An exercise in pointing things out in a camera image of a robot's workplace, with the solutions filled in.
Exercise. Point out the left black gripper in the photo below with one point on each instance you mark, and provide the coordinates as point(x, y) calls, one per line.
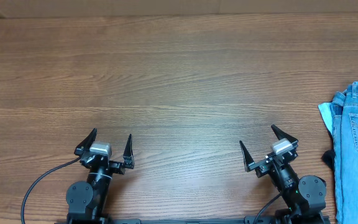
point(119, 167)

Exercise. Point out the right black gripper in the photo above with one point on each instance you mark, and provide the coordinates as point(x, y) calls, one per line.
point(262, 165)

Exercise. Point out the light blue denim jeans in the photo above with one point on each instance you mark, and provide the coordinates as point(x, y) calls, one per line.
point(345, 138)

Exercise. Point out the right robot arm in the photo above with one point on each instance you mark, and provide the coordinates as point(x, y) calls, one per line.
point(299, 200)

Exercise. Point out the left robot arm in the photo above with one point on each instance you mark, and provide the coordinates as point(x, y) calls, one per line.
point(86, 199)

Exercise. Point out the black garment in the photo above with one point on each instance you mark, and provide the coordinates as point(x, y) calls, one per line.
point(328, 158)

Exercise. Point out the light blue cloth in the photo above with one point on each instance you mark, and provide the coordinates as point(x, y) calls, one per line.
point(327, 116)

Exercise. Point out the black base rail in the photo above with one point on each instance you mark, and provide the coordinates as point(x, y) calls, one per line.
point(182, 221)

